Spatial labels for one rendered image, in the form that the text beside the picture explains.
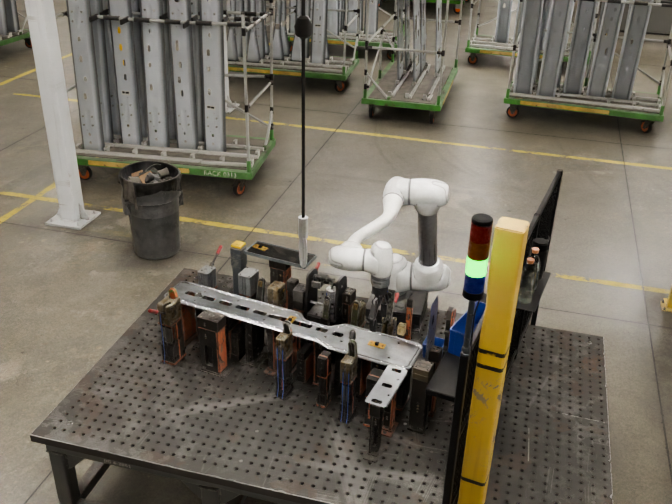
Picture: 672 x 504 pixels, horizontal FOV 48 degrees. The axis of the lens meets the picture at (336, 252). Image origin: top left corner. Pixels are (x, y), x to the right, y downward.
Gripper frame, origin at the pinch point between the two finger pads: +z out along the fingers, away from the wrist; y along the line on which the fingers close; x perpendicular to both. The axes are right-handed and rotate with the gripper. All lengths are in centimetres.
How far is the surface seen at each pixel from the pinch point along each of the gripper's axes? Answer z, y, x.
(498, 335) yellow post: -45, 53, 65
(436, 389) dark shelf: 10.4, 23.3, 36.9
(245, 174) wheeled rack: 87, -303, -253
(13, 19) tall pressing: 60, -627, -861
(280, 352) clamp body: 16.2, 21.9, -40.4
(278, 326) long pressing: 13, 7, -49
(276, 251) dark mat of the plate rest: -3, -35, -73
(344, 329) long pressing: 13.2, -5.0, -19.2
